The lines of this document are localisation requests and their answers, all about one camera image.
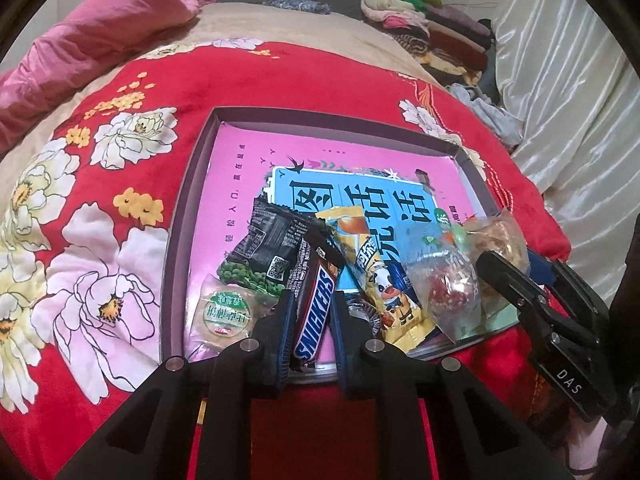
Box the dark patterned cloth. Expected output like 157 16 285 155
262 0 331 15

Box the dark shallow cardboard box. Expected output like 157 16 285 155
159 106 506 386

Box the clear pale green snack bag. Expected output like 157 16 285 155
402 207 531 343

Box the white satin curtain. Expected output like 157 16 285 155
487 0 640 306

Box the pile of folded clothes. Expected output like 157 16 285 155
360 0 496 86

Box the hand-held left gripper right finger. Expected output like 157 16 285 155
330 290 566 480

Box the red floral blanket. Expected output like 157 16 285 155
0 40 573 480

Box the pale crumpled cloth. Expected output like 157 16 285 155
447 82 523 146

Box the foil candy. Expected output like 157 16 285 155
347 297 383 333

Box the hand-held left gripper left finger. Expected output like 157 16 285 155
55 290 298 480

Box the round pastry packet green label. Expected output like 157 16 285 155
190 275 273 356

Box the pink book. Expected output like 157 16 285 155
187 122 488 366

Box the yellow cartoon snack packet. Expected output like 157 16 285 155
315 207 438 356

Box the pink quilt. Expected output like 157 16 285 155
0 0 216 156

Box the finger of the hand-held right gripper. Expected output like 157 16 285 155
475 249 571 356
525 250 608 331

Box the black snack packet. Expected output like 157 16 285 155
217 197 313 296

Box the brown chocolate bar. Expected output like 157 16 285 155
289 227 346 368

